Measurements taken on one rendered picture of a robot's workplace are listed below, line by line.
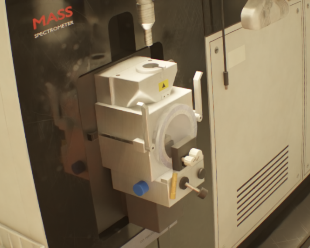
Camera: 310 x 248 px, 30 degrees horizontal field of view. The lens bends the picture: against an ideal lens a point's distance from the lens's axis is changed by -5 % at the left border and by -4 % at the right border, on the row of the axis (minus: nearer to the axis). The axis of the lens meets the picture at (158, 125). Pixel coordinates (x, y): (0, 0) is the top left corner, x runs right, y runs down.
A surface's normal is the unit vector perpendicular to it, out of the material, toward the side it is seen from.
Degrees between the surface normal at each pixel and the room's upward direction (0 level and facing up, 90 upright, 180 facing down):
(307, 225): 0
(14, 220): 90
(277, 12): 84
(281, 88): 90
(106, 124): 90
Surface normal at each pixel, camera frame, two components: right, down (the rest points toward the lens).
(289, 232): -0.08, -0.91
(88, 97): 0.79, 0.18
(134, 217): -0.61, 0.37
